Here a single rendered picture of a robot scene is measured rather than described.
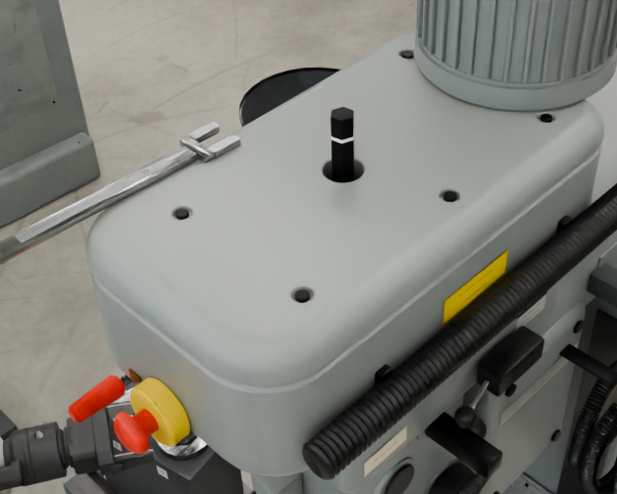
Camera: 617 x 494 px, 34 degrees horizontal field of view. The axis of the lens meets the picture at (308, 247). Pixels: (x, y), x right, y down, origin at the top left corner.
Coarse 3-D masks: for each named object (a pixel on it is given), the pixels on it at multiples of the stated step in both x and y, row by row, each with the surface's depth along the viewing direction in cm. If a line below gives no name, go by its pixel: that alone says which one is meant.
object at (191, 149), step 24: (192, 144) 90; (216, 144) 90; (240, 144) 91; (144, 168) 88; (168, 168) 88; (96, 192) 86; (120, 192) 85; (72, 216) 83; (24, 240) 81; (0, 264) 80
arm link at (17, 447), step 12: (24, 432) 154; (0, 444) 154; (12, 444) 153; (24, 444) 152; (0, 456) 152; (12, 456) 152; (24, 456) 152; (0, 468) 150; (12, 468) 150; (24, 468) 152; (0, 480) 149; (12, 480) 149; (24, 480) 151; (36, 480) 154; (0, 492) 153
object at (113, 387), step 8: (112, 376) 94; (120, 376) 95; (128, 376) 95; (104, 384) 94; (112, 384) 94; (120, 384) 94; (128, 384) 95; (88, 392) 93; (96, 392) 93; (104, 392) 93; (112, 392) 94; (120, 392) 94; (80, 400) 93; (88, 400) 93; (96, 400) 93; (104, 400) 93; (112, 400) 94; (72, 408) 92; (80, 408) 92; (88, 408) 92; (96, 408) 93; (72, 416) 92; (80, 416) 92; (88, 416) 93
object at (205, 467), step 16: (128, 400) 168; (112, 432) 164; (160, 448) 160; (176, 448) 160; (192, 448) 160; (208, 448) 161; (144, 464) 163; (160, 464) 160; (176, 464) 159; (192, 464) 159; (208, 464) 160; (224, 464) 165; (112, 480) 176; (128, 480) 172; (144, 480) 167; (160, 480) 164; (176, 480) 160; (192, 480) 158; (208, 480) 162; (224, 480) 167; (240, 480) 173
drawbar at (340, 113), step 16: (336, 112) 84; (352, 112) 84; (336, 128) 84; (352, 128) 84; (336, 144) 85; (352, 144) 85; (336, 160) 86; (352, 160) 86; (336, 176) 87; (352, 176) 88
